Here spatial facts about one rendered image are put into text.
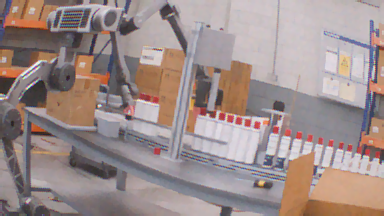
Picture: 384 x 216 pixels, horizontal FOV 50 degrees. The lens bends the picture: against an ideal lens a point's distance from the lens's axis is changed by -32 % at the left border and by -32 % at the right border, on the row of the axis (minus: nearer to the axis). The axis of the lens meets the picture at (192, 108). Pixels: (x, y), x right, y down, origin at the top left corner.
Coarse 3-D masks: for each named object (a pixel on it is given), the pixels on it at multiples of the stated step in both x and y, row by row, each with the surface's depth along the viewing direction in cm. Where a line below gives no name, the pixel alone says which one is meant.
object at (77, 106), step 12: (84, 84) 294; (96, 84) 303; (48, 96) 303; (60, 96) 294; (72, 96) 287; (84, 96) 296; (96, 96) 305; (48, 108) 302; (60, 108) 294; (72, 108) 288; (84, 108) 298; (60, 120) 294; (72, 120) 290; (84, 120) 300
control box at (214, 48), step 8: (200, 32) 268; (208, 32) 266; (216, 32) 268; (224, 32) 269; (200, 40) 266; (208, 40) 267; (216, 40) 268; (224, 40) 269; (232, 40) 271; (200, 48) 266; (208, 48) 268; (216, 48) 269; (224, 48) 270; (232, 48) 271; (200, 56) 267; (208, 56) 268; (216, 56) 269; (224, 56) 270; (200, 64) 268; (208, 64) 269; (216, 64) 270; (224, 64) 271
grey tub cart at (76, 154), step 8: (104, 96) 603; (112, 96) 600; (104, 104) 517; (112, 104) 516; (120, 104) 523; (112, 112) 521; (72, 152) 535; (80, 152) 535; (72, 160) 540; (80, 160) 535; (88, 160) 532; (96, 160) 529; (104, 168) 526; (112, 168) 541; (104, 176) 532
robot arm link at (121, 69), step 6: (114, 36) 316; (114, 42) 316; (120, 42) 318; (114, 48) 316; (120, 48) 317; (114, 54) 317; (120, 54) 316; (120, 60) 316; (120, 66) 315; (126, 66) 318; (120, 72) 316; (126, 72) 317; (120, 78) 316
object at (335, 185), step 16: (304, 160) 117; (288, 176) 105; (304, 176) 119; (336, 176) 131; (352, 176) 129; (368, 176) 127; (288, 192) 108; (304, 192) 122; (320, 192) 128; (336, 192) 126; (352, 192) 123; (368, 192) 121; (288, 208) 110; (304, 208) 126; (320, 208) 125; (336, 208) 122; (352, 208) 119; (368, 208) 116
